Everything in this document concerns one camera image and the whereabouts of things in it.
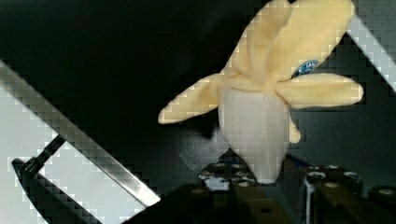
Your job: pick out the black toaster oven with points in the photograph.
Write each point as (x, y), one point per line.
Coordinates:
(99, 72)

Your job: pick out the yellow peeled banana plush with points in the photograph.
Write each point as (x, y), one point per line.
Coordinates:
(270, 72)

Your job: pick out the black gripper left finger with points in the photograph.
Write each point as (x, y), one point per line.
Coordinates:
(227, 192)

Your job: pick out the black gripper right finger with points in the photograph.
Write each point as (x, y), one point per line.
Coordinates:
(330, 194)

